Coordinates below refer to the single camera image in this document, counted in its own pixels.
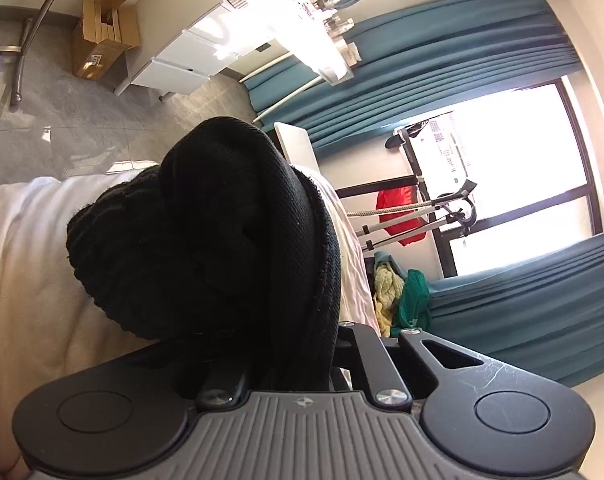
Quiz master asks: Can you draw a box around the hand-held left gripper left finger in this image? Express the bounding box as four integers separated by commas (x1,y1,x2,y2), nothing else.
176,360,251,410

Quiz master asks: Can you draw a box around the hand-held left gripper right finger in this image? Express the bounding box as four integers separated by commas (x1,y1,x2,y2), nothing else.
338,322,484,409

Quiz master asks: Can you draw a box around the black knit garment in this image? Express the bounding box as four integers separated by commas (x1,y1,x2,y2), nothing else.
66,116,343,393

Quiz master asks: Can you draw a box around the yellow cloth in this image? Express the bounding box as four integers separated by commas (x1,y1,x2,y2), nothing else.
373,262,407,339

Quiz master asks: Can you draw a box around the green cloth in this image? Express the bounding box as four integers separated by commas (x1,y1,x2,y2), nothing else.
394,269,433,334

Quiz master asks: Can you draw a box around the red cloth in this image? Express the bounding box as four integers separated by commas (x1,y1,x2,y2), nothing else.
375,186,425,247

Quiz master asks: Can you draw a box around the garment steamer stand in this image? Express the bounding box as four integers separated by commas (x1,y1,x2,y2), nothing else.
347,176,479,252

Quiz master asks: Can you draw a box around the short teal curtain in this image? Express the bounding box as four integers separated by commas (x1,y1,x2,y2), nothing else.
416,230,604,389

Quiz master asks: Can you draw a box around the white bed sheet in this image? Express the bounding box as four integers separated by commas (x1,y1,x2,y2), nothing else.
0,162,383,480

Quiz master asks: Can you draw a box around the white board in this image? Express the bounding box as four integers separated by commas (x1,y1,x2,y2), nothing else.
274,121,319,169

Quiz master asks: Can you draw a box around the window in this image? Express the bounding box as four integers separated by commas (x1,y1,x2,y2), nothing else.
399,77,604,279

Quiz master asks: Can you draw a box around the white pole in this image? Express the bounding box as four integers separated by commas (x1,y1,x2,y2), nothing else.
239,51,293,84
253,76,323,124

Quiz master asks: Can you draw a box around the long teal curtain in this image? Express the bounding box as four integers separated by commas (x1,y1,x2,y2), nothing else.
244,0,581,150

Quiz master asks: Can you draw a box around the white drawer desk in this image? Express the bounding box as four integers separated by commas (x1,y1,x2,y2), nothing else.
114,0,355,103

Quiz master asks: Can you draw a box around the clutter of small bottles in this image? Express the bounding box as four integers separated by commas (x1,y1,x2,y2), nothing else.
297,0,360,68

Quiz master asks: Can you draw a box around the cardboard box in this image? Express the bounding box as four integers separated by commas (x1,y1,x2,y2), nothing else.
72,0,141,80

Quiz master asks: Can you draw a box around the chrome table leg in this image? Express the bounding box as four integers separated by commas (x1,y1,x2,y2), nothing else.
0,0,82,107

